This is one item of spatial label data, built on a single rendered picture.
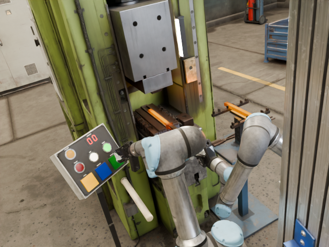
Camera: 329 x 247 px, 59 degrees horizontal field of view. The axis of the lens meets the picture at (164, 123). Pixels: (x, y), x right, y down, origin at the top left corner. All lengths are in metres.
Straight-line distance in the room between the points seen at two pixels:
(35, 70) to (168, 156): 6.18
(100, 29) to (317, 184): 1.39
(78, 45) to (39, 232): 1.87
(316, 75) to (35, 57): 6.58
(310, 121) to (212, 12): 8.82
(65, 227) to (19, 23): 4.84
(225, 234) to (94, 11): 1.30
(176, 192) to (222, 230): 0.25
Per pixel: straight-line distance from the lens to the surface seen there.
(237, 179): 1.32
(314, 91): 0.68
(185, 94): 2.10
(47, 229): 3.02
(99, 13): 1.76
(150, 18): 1.71
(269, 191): 2.87
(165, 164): 0.99
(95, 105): 1.84
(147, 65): 1.74
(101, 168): 1.64
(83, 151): 1.62
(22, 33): 6.89
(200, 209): 2.48
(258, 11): 9.06
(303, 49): 0.69
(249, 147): 1.22
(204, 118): 2.28
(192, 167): 2.15
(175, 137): 1.00
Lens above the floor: 1.95
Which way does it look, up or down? 29 degrees down
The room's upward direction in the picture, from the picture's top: 10 degrees counter-clockwise
